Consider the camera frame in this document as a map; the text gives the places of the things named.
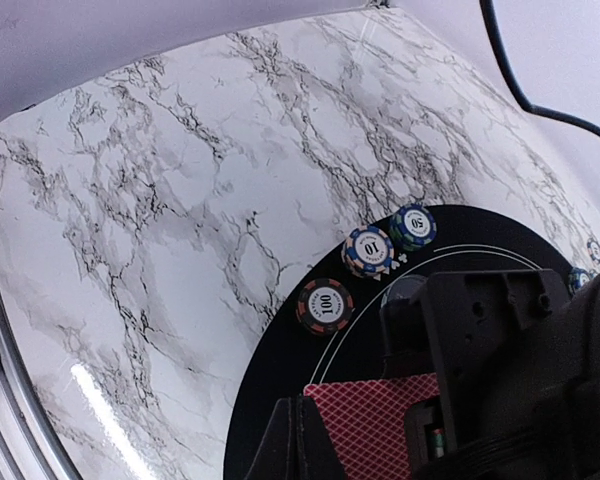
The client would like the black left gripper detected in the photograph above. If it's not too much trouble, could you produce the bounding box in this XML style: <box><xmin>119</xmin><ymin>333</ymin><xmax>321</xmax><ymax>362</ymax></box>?
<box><xmin>380</xmin><ymin>269</ymin><xmax>600</xmax><ymax>479</ymax></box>

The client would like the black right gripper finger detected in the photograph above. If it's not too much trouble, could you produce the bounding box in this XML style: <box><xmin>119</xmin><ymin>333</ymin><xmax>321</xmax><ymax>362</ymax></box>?
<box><xmin>245</xmin><ymin>395</ymin><xmax>346</xmax><ymax>480</ymax></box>

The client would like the blue small blind button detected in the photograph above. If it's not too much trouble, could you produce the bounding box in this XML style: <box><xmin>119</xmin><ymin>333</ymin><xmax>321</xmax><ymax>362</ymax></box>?
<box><xmin>567</xmin><ymin>267</ymin><xmax>592</xmax><ymax>295</ymax></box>

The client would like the green fifty poker chip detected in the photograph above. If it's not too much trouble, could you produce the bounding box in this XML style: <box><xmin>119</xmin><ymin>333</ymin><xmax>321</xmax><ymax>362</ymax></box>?
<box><xmin>586</xmin><ymin>238</ymin><xmax>600</xmax><ymax>265</ymax></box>

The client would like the red poker chip stack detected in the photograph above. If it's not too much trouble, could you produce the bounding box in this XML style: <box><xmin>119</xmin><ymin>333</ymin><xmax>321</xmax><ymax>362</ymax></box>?
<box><xmin>295</xmin><ymin>278</ymin><xmax>354</xmax><ymax>336</ymax></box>

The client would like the green poker chip stack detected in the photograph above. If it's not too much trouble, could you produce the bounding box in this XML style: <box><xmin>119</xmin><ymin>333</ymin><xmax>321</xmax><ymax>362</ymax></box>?
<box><xmin>389</xmin><ymin>204</ymin><xmax>438</xmax><ymax>251</ymax></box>

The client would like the black white poker chip stack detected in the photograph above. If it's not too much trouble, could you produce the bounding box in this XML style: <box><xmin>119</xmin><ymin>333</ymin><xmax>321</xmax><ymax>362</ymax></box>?
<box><xmin>341</xmin><ymin>225</ymin><xmax>394</xmax><ymax>278</ymax></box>

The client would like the round black poker mat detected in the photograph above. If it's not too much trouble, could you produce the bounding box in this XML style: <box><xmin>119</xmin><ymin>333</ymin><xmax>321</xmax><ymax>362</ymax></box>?
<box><xmin>222</xmin><ymin>205</ymin><xmax>600</xmax><ymax>479</ymax></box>

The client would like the silver dealer button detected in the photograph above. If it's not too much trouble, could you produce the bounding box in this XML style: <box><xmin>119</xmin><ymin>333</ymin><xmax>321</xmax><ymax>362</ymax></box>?
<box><xmin>381</xmin><ymin>274</ymin><xmax>427</xmax><ymax>307</ymax></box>

